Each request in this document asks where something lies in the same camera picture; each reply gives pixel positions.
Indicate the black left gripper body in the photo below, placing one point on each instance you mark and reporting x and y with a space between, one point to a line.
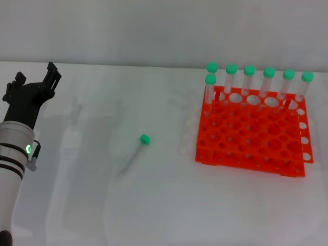
28 102

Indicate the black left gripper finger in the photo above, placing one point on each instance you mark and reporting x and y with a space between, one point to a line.
52 77
21 79

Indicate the clear test tube green cap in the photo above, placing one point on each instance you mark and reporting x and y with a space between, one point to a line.
269 72
288 74
231 69
307 76
212 67
133 156
210 79
249 70

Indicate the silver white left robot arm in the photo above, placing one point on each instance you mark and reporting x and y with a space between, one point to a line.
12 153

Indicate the orange test tube rack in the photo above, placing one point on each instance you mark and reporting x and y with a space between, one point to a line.
256 133

